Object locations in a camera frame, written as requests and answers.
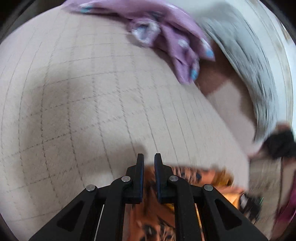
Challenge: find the pink quilted bed cover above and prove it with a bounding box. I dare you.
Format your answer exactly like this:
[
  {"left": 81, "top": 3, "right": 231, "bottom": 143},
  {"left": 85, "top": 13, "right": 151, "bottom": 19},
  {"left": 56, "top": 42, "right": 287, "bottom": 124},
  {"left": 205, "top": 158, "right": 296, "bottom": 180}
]
[{"left": 1, "top": 7, "right": 249, "bottom": 240}]

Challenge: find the grey quilted pillow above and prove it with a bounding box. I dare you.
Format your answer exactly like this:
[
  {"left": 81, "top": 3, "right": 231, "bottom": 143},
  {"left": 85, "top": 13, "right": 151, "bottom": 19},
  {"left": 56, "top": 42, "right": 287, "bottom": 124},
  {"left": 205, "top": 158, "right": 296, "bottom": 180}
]
[{"left": 197, "top": 3, "right": 279, "bottom": 142}]

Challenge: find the purple floral garment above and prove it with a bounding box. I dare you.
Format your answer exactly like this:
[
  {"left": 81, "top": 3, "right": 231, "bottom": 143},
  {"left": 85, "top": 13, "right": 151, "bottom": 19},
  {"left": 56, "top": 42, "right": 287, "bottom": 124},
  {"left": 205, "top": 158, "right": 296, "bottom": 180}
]
[{"left": 63, "top": 0, "right": 215, "bottom": 84}]

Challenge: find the black garment on headboard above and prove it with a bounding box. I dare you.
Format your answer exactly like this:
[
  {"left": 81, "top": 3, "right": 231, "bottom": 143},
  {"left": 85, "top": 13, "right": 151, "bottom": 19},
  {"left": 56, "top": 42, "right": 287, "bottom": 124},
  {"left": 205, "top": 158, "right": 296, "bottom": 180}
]
[{"left": 263, "top": 130, "right": 296, "bottom": 159}]

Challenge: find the pink bolster cushion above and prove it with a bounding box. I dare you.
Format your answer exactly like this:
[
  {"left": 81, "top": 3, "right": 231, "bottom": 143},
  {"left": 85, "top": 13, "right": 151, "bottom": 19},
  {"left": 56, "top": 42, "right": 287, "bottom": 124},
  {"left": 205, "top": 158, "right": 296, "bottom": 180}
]
[{"left": 195, "top": 41, "right": 262, "bottom": 157}]

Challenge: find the orange black floral blouse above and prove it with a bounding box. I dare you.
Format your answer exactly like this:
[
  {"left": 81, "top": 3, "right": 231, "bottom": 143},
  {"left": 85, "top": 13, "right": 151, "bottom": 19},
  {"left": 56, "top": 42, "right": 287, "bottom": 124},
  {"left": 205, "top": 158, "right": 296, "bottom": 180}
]
[{"left": 127, "top": 166, "right": 244, "bottom": 240}]

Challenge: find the striped floral cushion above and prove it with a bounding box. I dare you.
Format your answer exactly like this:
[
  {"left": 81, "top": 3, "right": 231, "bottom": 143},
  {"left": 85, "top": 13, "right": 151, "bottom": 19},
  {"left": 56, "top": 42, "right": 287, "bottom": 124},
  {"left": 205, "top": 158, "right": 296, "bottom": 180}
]
[{"left": 249, "top": 158, "right": 295, "bottom": 239}]

